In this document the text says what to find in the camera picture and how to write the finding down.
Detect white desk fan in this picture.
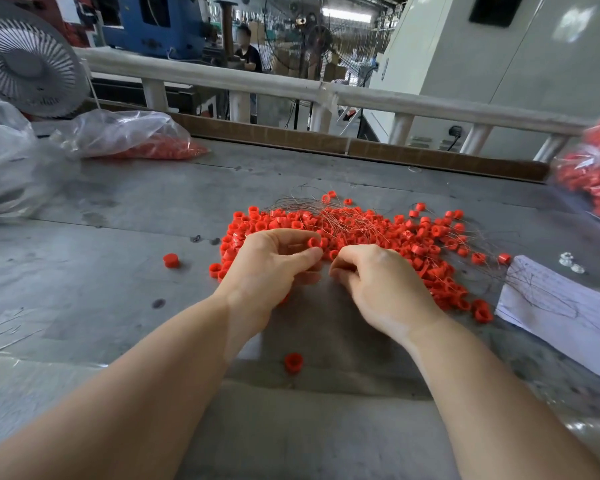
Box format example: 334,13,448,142
0,3,89,119

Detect brown wooden board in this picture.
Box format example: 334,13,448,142
80,99,551,182

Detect person's left forearm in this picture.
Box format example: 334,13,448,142
0,299,253,480

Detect clear bag with red pieces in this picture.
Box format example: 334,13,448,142
52,109,209,161

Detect blue industrial machine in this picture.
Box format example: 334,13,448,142
102,0,211,60

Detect red industrial machine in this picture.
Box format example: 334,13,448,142
0,0,89,48

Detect crumpled clear plastic bag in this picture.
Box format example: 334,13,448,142
0,89,59,221

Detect person's right hand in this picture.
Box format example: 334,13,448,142
330,243,449,346

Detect person's right forearm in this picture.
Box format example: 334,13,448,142
405,323,600,480

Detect large grey machine cabinet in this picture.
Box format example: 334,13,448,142
365,0,600,160

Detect bundle of thin metal wires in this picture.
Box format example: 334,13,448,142
270,197,411,286

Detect large clear bag red pieces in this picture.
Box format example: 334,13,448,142
552,99,600,226

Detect white paper sheet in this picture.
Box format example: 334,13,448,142
495,255,600,386

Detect white metal railing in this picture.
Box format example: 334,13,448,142
75,47,591,161

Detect pile of red plastic rings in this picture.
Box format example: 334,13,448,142
209,191,514,325

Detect black pedestal fan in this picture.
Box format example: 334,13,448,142
302,19,337,132

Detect person's left hand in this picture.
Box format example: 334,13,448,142
213,229,324,341

